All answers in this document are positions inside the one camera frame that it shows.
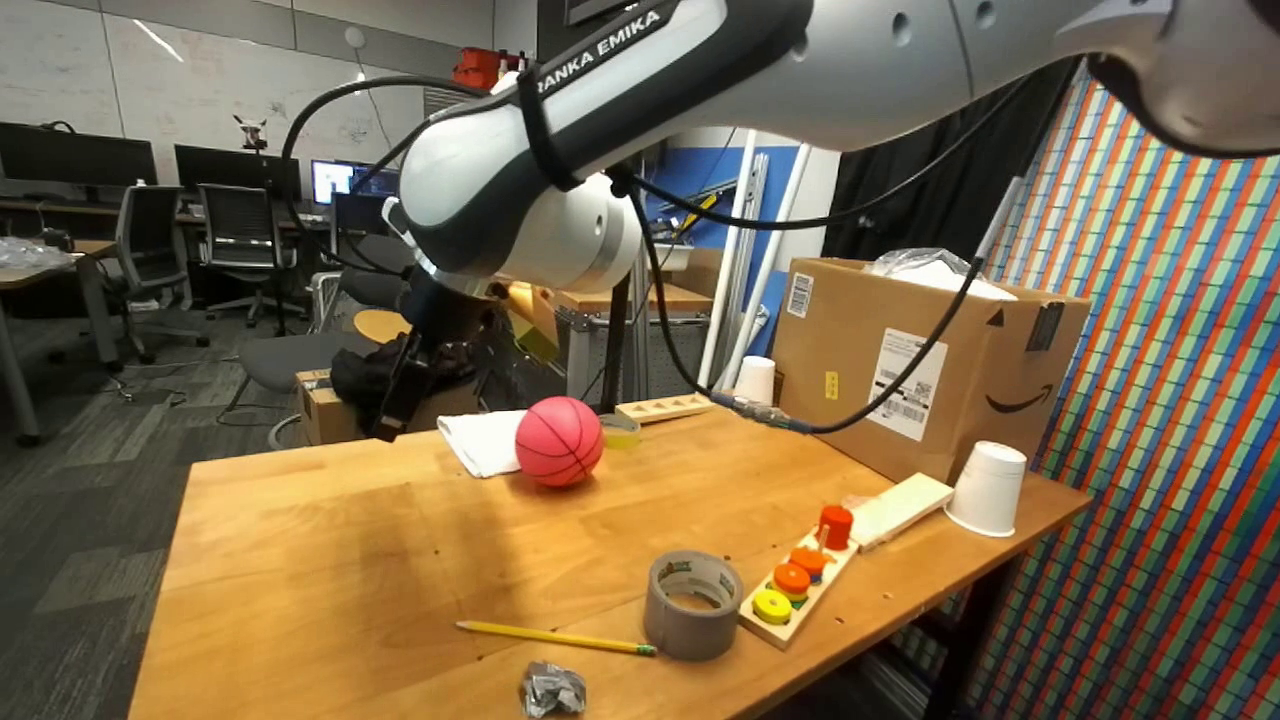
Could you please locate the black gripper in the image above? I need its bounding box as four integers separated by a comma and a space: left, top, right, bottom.
374, 275, 497, 445

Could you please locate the pink rubber basketball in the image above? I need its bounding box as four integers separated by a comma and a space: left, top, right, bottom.
513, 391, 614, 495

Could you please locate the crumpled foil ball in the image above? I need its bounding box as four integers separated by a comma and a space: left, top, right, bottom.
517, 660, 592, 720

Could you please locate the black bag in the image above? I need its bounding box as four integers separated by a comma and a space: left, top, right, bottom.
329, 334, 484, 431

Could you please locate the round wooden stool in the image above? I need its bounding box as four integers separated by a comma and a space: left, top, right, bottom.
349, 305, 415, 349

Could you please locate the white paper pad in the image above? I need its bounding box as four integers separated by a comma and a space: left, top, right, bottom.
436, 403, 534, 485

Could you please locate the small closed cardboard box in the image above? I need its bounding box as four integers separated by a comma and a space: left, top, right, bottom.
291, 363, 369, 448

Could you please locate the lit blue monitor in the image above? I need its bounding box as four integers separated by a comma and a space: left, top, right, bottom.
308, 156, 401, 213

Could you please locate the desk with grey panel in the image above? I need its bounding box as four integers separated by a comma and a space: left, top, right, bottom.
557, 275, 720, 403

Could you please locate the grey office chair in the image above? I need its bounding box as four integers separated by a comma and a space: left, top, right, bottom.
198, 181, 308, 334
109, 181, 217, 368

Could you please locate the beige power strip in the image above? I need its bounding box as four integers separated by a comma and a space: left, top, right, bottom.
603, 386, 720, 431

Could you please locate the yellow pencil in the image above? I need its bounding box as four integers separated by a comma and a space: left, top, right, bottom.
454, 615, 663, 660

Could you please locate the red button device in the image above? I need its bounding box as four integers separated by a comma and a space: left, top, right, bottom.
448, 42, 523, 101

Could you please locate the white paper cup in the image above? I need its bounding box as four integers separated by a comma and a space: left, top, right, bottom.
940, 439, 1031, 545
731, 351, 779, 417

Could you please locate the wooden office desk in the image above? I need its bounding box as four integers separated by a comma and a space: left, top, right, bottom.
0, 237, 129, 448

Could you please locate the blue board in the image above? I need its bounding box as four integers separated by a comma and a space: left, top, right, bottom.
654, 138, 807, 360

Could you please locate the wide black monitor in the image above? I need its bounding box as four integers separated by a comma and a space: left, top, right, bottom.
0, 120, 159, 213

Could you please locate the large brown cardboard box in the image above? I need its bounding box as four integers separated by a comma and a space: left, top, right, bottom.
767, 257, 1097, 488

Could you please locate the wooden number peg board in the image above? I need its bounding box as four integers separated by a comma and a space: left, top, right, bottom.
737, 524, 861, 655

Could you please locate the black curtain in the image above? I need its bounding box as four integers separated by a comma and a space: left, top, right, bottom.
819, 90, 1060, 268

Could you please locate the clear plastic bag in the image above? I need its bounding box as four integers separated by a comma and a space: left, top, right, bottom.
864, 245, 1019, 307

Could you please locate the colourful patterned partition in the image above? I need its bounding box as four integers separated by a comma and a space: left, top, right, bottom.
956, 65, 1280, 720

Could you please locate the small camera on stand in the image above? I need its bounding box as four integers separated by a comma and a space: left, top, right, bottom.
230, 110, 272, 161

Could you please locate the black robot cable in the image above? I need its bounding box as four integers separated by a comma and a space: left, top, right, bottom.
614, 65, 1071, 439
278, 73, 523, 171

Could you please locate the grey duct tape roll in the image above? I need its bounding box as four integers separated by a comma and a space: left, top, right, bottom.
640, 546, 749, 662

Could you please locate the yellow ring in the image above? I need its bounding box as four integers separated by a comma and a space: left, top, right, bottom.
749, 584, 802, 627

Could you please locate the red-orange ring stack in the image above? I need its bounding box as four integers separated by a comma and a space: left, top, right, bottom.
813, 501, 861, 554

